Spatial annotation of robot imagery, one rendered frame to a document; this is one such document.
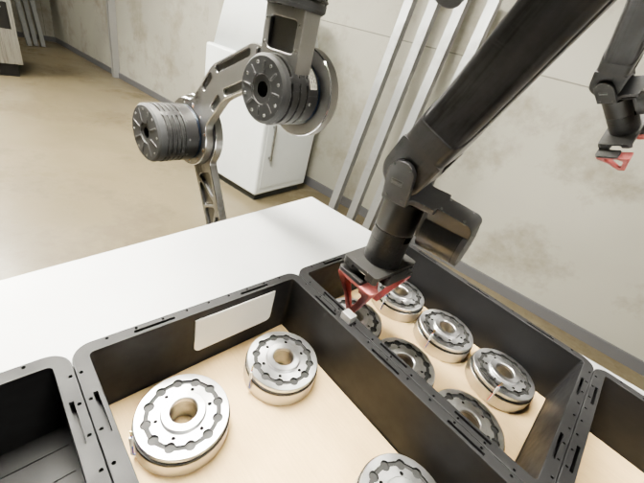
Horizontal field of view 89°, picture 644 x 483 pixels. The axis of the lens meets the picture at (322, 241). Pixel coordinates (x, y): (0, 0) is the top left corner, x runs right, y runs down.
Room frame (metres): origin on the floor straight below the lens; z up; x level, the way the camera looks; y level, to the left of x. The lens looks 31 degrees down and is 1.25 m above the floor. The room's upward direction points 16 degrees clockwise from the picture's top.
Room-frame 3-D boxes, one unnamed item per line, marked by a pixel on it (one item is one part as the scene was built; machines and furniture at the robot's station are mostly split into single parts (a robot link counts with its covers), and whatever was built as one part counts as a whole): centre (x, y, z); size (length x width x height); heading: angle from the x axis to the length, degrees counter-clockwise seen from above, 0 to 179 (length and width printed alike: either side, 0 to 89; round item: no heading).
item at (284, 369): (0.31, 0.01, 0.86); 0.05 x 0.05 x 0.01
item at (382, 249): (0.43, -0.09, 1.02); 0.10 x 0.07 x 0.07; 140
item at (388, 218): (0.43, -0.10, 1.08); 0.07 x 0.06 x 0.07; 59
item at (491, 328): (0.42, -0.22, 0.87); 0.40 x 0.30 x 0.11; 51
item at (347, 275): (0.42, -0.08, 0.94); 0.07 x 0.07 x 0.09; 50
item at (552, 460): (0.42, -0.22, 0.92); 0.40 x 0.30 x 0.02; 51
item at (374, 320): (0.44, -0.09, 0.86); 0.10 x 0.10 x 0.01
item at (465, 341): (0.48, -0.27, 0.86); 0.10 x 0.10 x 0.01
